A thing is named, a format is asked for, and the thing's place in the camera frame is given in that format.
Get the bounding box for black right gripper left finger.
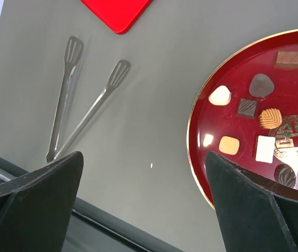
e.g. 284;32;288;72
0;151;84;251

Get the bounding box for white rectangular chocolate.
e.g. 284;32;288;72
255;135;275;163

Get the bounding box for dark square ridged chocolate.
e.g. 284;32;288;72
237;98;258;118

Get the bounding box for red rectangular lid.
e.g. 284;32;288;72
81;0;152;35

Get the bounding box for dark round ridged chocolate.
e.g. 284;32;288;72
274;164;296;188

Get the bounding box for round dark red plate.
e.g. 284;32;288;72
187;29;298;204

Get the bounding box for tan rounded square chocolate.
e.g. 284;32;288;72
219;136;240;155

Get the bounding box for golden ridged chocolate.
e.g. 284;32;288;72
259;108;282;129

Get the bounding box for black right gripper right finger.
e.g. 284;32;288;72
205;152;298;251

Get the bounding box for brown rectangular chocolate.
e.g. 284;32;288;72
274;51;298;69

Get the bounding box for dark heart chocolate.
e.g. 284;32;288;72
249;73;274;98

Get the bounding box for metal serving tongs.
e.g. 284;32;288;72
46;36;131;163

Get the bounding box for white heart chocolate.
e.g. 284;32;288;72
209;86;231;106

